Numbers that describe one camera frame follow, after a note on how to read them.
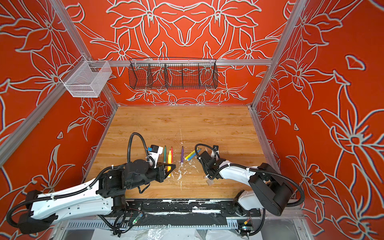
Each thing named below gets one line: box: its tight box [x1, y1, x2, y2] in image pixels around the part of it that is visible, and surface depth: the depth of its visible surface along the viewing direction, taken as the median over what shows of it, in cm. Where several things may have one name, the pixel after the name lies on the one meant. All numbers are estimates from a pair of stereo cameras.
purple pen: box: [181, 146, 185, 163], surface depth 94 cm
